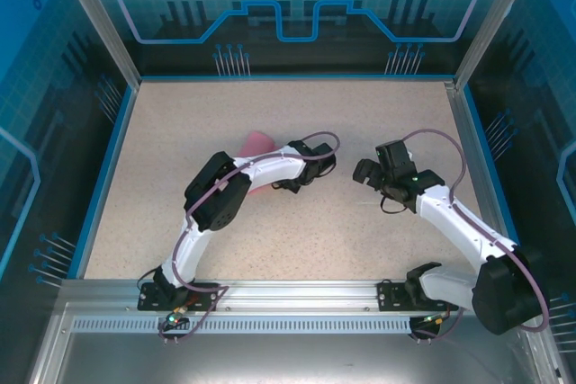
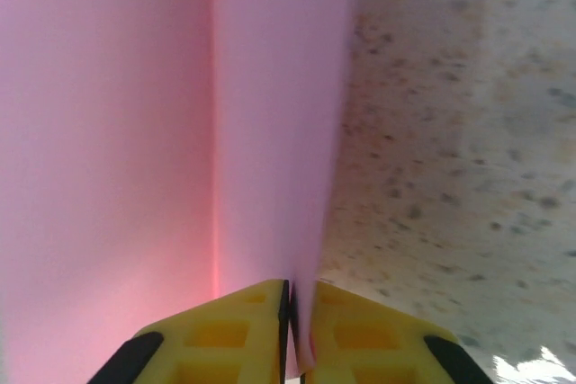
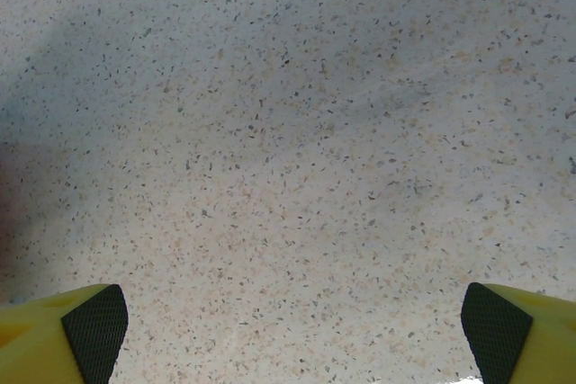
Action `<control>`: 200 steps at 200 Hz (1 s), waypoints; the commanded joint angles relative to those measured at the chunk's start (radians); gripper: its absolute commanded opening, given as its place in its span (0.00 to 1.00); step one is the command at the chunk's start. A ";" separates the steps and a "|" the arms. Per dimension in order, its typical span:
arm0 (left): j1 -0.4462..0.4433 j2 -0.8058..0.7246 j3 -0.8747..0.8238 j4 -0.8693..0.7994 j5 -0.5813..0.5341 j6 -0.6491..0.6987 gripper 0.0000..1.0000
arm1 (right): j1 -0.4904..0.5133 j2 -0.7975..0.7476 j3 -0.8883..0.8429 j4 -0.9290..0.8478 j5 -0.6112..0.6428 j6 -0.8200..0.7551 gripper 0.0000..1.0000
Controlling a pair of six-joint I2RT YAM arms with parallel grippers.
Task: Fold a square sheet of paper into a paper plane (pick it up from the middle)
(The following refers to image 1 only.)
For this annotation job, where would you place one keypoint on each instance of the aluminium side rail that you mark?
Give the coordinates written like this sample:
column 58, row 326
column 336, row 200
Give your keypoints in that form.
column 479, row 181

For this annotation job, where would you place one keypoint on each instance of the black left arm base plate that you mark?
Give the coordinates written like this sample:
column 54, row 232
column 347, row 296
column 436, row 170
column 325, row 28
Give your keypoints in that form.
column 148, row 298

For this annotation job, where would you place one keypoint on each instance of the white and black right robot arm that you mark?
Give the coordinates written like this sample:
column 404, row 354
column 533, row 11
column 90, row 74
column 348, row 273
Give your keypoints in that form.
column 459, row 226

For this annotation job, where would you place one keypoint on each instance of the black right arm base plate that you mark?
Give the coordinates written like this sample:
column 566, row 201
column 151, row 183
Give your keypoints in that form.
column 389, row 296

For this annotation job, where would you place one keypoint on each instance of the steel sheet shelf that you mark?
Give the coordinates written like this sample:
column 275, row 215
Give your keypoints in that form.
column 288, row 357

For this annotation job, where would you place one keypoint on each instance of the pink paper sheet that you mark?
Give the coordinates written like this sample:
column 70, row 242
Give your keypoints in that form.
column 256, row 143

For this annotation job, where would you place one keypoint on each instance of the blue table edge strip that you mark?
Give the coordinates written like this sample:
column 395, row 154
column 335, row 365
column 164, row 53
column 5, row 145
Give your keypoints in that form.
column 106, row 181
column 494, row 181

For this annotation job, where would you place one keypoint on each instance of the aluminium mounting rail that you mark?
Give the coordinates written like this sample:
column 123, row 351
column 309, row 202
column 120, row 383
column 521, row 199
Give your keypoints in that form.
column 297, row 294

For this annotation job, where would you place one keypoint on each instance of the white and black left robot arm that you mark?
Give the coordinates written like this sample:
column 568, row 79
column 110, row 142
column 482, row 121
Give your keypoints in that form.
column 274, row 175

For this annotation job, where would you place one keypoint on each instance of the aluminium frame post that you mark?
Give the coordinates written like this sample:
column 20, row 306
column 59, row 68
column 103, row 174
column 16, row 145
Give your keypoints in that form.
column 490, row 20
column 96, row 20

